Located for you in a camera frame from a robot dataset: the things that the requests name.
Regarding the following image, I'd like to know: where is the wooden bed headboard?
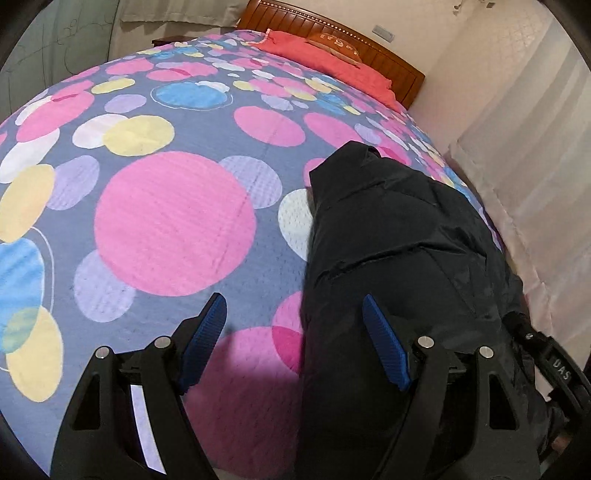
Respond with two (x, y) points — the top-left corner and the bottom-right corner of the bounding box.
(238, 0), (426, 109)

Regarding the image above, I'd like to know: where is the red pillow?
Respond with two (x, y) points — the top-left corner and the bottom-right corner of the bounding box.
(247, 28), (409, 112)

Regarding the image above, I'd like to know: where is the dotted colourful bed sheet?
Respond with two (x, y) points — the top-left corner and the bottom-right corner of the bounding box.
(0, 30), (504, 480)

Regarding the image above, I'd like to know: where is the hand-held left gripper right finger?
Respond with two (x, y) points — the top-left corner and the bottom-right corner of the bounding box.
(362, 294), (541, 480)

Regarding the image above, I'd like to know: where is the orange embroidered pillow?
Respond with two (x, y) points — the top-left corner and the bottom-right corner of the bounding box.
(307, 31), (363, 68)

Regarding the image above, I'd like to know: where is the pale wardrobe door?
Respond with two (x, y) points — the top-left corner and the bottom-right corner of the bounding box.
(0, 0), (123, 77)

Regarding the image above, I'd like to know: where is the cream curtain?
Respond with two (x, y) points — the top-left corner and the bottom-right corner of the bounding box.
(450, 32), (591, 352)
(120, 0), (245, 23)

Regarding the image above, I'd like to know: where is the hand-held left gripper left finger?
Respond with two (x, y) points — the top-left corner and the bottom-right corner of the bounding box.
(48, 292), (228, 480)

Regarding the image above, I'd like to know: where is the black quilted jacket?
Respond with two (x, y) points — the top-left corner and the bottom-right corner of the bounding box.
(300, 141), (550, 480)

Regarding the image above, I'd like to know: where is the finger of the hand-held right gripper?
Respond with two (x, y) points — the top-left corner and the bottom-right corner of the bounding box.
(505, 311), (553, 357)

